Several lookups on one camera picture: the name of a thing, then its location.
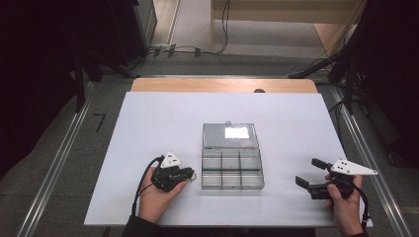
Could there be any person's right hand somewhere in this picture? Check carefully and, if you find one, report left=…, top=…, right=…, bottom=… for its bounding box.
left=324, top=173, right=365, bottom=237

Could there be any black hanging cable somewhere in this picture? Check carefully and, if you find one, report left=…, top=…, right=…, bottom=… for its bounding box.
left=219, top=0, right=232, bottom=54

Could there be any black floor bar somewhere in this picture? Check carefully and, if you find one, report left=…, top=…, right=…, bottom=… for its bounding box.
left=284, top=56, right=342, bottom=80

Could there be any metal floor rail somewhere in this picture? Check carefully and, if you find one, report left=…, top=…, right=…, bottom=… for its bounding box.
left=16, top=82, right=96, bottom=237
left=330, top=86, right=413, bottom=237

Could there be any wooden table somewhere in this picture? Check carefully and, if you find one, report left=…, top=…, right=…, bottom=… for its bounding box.
left=130, top=77, right=319, bottom=94

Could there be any black floor cable with plugs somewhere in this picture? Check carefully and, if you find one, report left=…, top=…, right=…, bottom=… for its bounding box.
left=126, top=43, right=225, bottom=72

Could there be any person's left hand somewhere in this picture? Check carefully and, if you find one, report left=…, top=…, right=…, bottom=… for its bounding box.
left=137, top=167, right=188, bottom=225

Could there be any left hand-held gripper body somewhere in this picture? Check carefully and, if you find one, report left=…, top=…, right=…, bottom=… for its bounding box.
left=150, top=150, right=186, bottom=194

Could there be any dark cabinet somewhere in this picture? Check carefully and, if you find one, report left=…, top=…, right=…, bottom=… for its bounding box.
left=107, top=0, right=158, bottom=66

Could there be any black metal stand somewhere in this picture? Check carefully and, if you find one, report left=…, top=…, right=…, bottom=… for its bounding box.
left=72, top=48, right=87, bottom=114
left=329, top=48, right=367, bottom=116

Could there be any light wooden shelf unit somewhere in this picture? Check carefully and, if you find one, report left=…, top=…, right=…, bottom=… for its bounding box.
left=209, top=0, right=368, bottom=57

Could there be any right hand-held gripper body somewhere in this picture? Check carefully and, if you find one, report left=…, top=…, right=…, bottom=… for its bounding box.
left=309, top=158, right=378, bottom=201

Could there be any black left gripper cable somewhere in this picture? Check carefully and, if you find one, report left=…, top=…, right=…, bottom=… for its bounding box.
left=130, top=155, right=165, bottom=217

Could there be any white table board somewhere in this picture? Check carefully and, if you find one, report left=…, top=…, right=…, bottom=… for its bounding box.
left=83, top=91, right=375, bottom=228

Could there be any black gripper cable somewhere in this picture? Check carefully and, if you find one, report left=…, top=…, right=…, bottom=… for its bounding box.
left=347, top=182, right=372, bottom=232
left=130, top=155, right=165, bottom=217

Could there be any clear plastic compartment box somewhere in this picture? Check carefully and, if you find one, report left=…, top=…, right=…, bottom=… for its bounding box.
left=200, top=120, right=266, bottom=192

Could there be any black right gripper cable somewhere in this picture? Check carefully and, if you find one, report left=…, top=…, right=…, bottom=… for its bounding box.
left=347, top=182, right=372, bottom=232

